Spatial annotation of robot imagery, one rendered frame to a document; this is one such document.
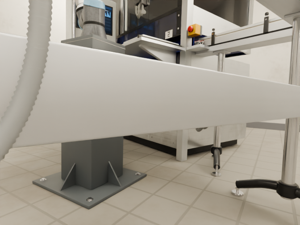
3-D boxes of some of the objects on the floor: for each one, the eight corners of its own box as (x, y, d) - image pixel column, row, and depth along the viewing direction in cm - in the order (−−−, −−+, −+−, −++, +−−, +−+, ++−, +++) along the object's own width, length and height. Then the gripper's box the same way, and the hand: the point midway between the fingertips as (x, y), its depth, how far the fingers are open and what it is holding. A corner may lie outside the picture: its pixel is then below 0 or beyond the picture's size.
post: (181, 158, 165) (192, -115, 150) (186, 160, 160) (198, -122, 145) (176, 159, 161) (186, -121, 146) (181, 161, 156) (192, -128, 141)
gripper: (151, -13, 136) (150, 18, 138) (143, -8, 143) (142, 22, 145) (140, -18, 131) (139, 15, 132) (133, -12, 138) (132, 19, 139)
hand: (137, 16), depth 137 cm, fingers closed
